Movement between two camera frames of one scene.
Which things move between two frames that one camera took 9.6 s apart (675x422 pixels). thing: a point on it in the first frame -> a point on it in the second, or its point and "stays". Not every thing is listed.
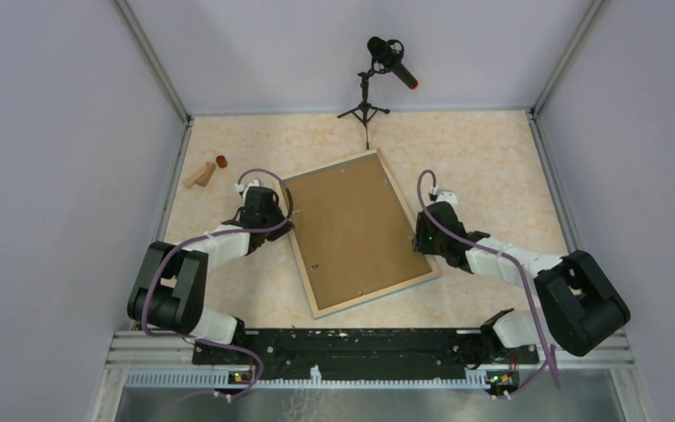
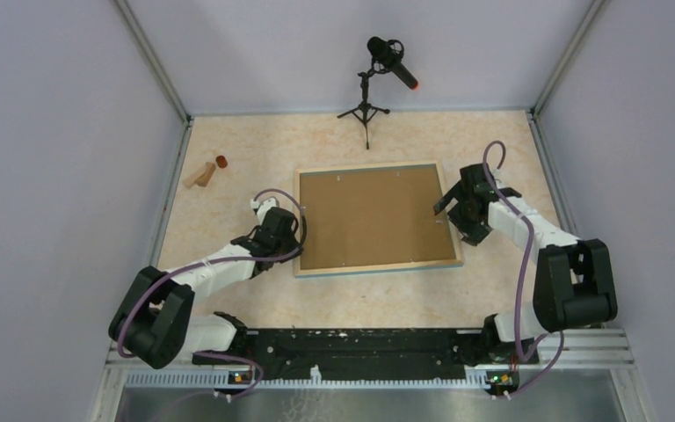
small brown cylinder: [221, 161] stays
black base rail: [368, 351] stays
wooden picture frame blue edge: [434, 271] -> [373, 267]
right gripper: [419, 243] -> [473, 233]
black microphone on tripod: [386, 56] stays
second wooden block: [204, 179] stays
